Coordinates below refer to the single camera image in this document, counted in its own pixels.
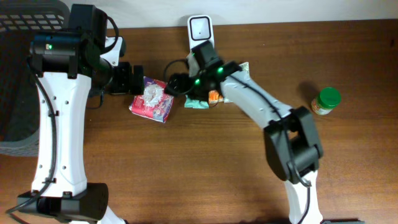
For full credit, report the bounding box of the green lid glass jar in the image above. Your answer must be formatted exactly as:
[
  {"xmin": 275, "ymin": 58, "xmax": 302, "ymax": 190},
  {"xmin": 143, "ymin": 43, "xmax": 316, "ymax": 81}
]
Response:
[{"xmin": 311, "ymin": 87, "xmax": 341, "ymax": 115}]

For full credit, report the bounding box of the white cream tube gold cap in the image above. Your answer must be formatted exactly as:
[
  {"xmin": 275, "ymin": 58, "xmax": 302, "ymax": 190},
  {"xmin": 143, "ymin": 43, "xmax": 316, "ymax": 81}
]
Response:
[{"xmin": 239, "ymin": 62, "xmax": 249, "ymax": 74}]

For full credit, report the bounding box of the teal pouch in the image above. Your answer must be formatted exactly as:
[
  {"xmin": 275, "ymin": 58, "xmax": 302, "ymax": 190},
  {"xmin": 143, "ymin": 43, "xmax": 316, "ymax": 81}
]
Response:
[{"xmin": 184, "ymin": 95, "xmax": 210, "ymax": 110}]

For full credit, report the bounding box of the teal tissue pack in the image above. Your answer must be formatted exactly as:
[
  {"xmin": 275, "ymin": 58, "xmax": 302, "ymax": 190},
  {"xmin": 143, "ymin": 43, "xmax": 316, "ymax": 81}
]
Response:
[{"xmin": 223, "ymin": 98, "xmax": 233, "ymax": 103}]

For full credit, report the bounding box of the grey plastic mesh basket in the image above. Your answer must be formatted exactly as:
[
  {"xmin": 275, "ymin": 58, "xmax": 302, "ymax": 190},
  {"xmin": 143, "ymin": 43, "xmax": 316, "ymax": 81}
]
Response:
[{"xmin": 1, "ymin": 0, "xmax": 70, "ymax": 157}]

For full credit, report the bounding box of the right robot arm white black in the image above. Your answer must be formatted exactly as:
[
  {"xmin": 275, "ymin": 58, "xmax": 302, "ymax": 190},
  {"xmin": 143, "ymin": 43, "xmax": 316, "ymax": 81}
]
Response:
[{"xmin": 163, "ymin": 40, "xmax": 323, "ymax": 223}]

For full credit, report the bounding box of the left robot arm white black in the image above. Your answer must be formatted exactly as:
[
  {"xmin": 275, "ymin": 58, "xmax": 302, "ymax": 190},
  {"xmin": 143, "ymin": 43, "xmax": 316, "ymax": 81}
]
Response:
[{"xmin": 6, "ymin": 4, "xmax": 144, "ymax": 224}]

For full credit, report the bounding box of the orange tissue pack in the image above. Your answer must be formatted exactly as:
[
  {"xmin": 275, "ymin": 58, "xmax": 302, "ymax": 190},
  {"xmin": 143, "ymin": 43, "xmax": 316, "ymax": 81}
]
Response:
[{"xmin": 208, "ymin": 90, "xmax": 224, "ymax": 104}]

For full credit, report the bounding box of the red purple snack package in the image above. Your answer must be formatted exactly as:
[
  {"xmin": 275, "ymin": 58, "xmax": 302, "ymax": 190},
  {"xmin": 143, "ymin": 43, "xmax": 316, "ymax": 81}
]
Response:
[{"xmin": 129, "ymin": 77, "xmax": 174, "ymax": 123}]

